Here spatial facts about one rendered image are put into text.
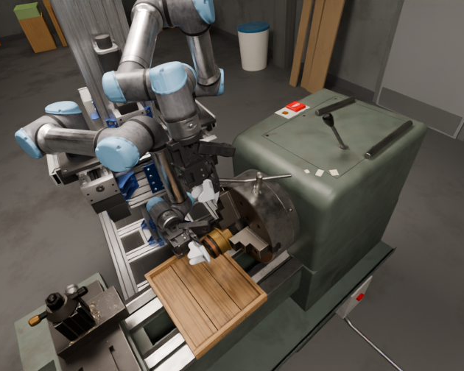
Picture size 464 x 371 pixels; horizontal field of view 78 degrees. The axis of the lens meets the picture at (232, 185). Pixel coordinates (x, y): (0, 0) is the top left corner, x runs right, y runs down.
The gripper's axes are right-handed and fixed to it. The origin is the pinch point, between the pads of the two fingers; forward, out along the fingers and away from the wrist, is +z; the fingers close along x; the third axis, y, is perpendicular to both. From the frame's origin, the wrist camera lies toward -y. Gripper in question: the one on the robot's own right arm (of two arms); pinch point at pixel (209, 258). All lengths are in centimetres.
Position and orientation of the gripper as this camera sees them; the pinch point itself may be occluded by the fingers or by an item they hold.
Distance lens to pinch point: 96.1
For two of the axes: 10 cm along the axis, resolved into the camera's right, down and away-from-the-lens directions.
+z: 6.2, 4.9, -6.1
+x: -0.8, -7.3, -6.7
